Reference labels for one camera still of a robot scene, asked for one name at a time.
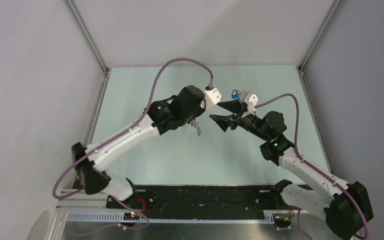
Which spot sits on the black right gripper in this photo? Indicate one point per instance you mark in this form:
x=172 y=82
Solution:
x=234 y=106

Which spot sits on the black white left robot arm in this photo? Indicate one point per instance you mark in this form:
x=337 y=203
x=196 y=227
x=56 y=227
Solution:
x=162 y=116

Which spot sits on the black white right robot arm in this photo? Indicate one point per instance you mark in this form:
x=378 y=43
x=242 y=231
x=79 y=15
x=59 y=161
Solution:
x=345 y=207

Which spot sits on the blue key tag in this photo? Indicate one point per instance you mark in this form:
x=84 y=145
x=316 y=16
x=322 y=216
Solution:
x=235 y=96

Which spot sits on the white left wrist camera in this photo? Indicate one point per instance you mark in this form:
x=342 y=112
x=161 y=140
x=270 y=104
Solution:
x=212 y=97

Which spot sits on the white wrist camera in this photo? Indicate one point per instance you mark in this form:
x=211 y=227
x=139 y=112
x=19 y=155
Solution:
x=248 y=100
x=212 y=97

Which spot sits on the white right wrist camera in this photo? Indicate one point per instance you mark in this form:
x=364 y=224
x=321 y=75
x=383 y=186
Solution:
x=248 y=100

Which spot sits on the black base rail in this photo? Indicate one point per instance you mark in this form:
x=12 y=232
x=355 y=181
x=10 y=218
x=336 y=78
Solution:
x=209 y=202

